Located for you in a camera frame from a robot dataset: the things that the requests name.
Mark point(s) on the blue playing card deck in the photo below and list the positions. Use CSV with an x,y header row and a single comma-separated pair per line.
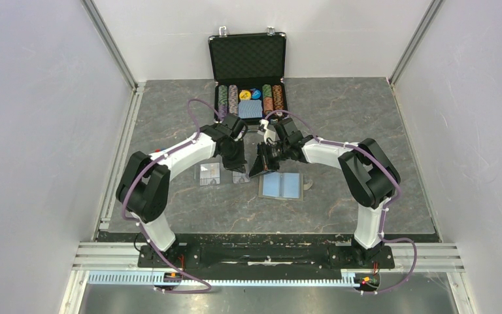
x,y
248,109

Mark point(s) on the grey purple chip stack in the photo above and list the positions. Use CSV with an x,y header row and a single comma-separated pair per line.
x,y
233,99

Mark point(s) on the blue dealer button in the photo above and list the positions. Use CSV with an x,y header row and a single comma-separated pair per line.
x,y
255,93

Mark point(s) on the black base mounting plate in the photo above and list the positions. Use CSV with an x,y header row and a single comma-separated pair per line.
x,y
268,256

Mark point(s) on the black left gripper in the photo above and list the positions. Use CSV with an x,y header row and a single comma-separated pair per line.
x,y
238,164

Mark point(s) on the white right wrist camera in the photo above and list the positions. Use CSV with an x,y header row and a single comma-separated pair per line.
x,y
267,131

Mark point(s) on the clear plastic card sleeve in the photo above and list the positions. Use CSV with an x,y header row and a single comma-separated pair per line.
x,y
226,177

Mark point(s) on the black poker chip case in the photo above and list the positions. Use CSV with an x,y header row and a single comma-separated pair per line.
x,y
249,61

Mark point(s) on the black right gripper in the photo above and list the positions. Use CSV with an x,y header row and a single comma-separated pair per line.
x,y
263,161

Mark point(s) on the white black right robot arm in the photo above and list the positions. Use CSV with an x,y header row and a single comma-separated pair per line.
x,y
371,178

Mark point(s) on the green orange chip stack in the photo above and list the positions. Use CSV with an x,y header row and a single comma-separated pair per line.
x,y
268,103

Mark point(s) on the orange brown chip stack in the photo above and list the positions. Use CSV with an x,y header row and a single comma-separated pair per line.
x,y
278,99

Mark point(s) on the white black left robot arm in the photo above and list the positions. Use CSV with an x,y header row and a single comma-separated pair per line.
x,y
144,186

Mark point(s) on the aluminium frame rail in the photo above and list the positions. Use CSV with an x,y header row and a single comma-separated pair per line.
x,y
431,257

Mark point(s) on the yellow dealer button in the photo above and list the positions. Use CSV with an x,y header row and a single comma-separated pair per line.
x,y
245,95

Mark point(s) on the white slotted cable duct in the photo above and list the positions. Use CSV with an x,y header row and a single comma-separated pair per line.
x,y
162,279

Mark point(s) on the purple green chip stack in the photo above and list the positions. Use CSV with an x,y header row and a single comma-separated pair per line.
x,y
222,101

